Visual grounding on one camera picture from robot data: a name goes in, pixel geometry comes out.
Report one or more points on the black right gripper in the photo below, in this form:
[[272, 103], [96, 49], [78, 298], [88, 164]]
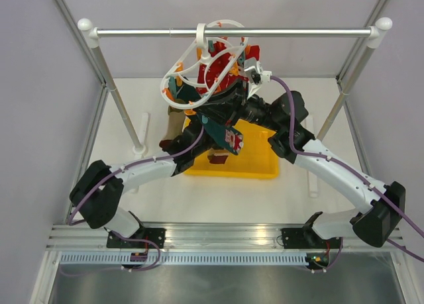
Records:
[[227, 106]]

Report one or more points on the beige striped sock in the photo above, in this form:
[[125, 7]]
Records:
[[176, 118], [217, 156]]

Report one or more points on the dark green sock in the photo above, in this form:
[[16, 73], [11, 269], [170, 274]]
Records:
[[182, 93], [227, 138]]

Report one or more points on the white clip sock hanger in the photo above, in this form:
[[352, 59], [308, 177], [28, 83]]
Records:
[[187, 66]]

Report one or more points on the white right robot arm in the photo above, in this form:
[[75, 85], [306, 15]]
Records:
[[378, 207]]

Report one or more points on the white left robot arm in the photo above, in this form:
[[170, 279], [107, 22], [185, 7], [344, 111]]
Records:
[[97, 194]]

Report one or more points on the red christmas sock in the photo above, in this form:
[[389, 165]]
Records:
[[217, 67], [252, 51]]

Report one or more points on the yellow plastic tray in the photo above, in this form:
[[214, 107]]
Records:
[[256, 159]]

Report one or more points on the silver clothes rack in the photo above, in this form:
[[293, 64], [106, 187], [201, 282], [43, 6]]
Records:
[[92, 35]]

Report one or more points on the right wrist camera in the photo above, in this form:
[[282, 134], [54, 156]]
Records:
[[256, 75]]

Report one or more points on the white slotted cable duct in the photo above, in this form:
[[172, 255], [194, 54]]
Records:
[[187, 258]]

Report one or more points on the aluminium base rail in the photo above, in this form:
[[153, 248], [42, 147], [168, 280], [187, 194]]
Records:
[[181, 237]]

